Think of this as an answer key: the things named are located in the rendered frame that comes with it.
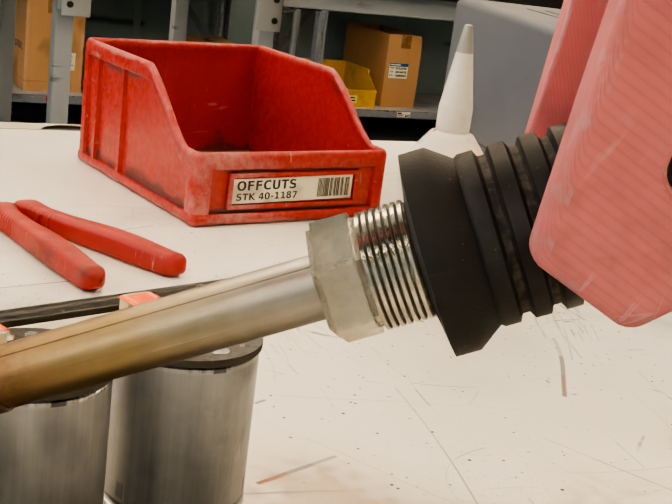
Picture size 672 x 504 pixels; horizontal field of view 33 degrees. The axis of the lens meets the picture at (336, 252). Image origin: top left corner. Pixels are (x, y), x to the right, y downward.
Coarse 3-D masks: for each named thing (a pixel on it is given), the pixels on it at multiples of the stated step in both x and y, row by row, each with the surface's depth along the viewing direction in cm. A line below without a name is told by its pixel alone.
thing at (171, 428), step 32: (128, 384) 18; (160, 384) 18; (192, 384) 18; (224, 384) 18; (128, 416) 18; (160, 416) 18; (192, 416) 18; (224, 416) 18; (128, 448) 18; (160, 448) 18; (192, 448) 18; (224, 448) 19; (128, 480) 19; (160, 480) 18; (192, 480) 18; (224, 480) 19
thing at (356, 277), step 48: (336, 240) 13; (384, 240) 13; (240, 288) 14; (288, 288) 13; (336, 288) 13; (384, 288) 13; (48, 336) 14; (96, 336) 14; (144, 336) 14; (192, 336) 14; (240, 336) 14; (0, 384) 14; (48, 384) 14; (96, 384) 14
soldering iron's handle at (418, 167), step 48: (528, 144) 13; (432, 192) 12; (480, 192) 13; (528, 192) 13; (432, 240) 12; (480, 240) 12; (528, 240) 12; (432, 288) 12; (480, 288) 13; (528, 288) 13; (480, 336) 13
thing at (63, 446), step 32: (0, 416) 16; (32, 416) 16; (64, 416) 16; (96, 416) 17; (0, 448) 16; (32, 448) 16; (64, 448) 16; (96, 448) 17; (0, 480) 16; (32, 480) 16; (64, 480) 17; (96, 480) 17
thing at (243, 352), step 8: (240, 344) 19; (248, 344) 19; (256, 344) 19; (232, 352) 18; (240, 352) 18; (248, 352) 18; (256, 352) 19; (184, 360) 18; (192, 360) 18; (200, 360) 18; (208, 360) 18; (216, 360) 18; (224, 360) 18; (232, 360) 18; (240, 360) 18; (248, 360) 18
